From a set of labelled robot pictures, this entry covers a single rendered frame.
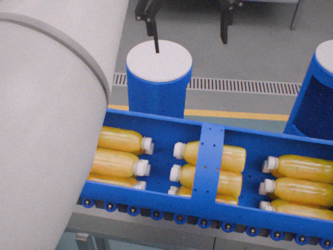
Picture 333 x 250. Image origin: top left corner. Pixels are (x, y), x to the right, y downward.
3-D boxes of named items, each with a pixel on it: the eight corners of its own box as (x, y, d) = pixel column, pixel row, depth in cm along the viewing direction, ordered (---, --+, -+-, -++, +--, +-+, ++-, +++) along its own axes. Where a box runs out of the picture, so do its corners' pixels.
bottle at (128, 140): (83, 142, 114) (142, 152, 112) (88, 121, 116) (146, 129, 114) (89, 147, 121) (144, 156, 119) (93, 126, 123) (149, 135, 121)
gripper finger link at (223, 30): (220, 5, 71) (224, 4, 71) (220, 37, 76) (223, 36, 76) (224, 12, 69) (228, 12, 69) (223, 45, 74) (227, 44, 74)
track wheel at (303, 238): (311, 233, 110) (309, 230, 112) (296, 231, 111) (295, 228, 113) (308, 247, 111) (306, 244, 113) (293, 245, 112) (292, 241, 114)
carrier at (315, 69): (266, 153, 237) (271, 191, 218) (308, 38, 172) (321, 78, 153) (310, 156, 236) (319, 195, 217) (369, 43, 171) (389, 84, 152)
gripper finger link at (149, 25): (151, 12, 68) (134, 14, 68) (153, 36, 71) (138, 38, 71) (150, 8, 69) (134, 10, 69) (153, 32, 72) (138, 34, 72)
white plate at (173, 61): (157, 90, 143) (157, 92, 144) (205, 60, 157) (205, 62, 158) (113, 57, 157) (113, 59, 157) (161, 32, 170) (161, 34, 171)
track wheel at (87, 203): (94, 197, 117) (96, 194, 119) (80, 194, 117) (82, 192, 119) (93, 210, 118) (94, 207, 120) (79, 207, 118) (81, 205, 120)
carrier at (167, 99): (155, 207, 209) (191, 178, 223) (157, 93, 144) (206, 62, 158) (124, 175, 222) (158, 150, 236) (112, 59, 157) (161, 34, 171)
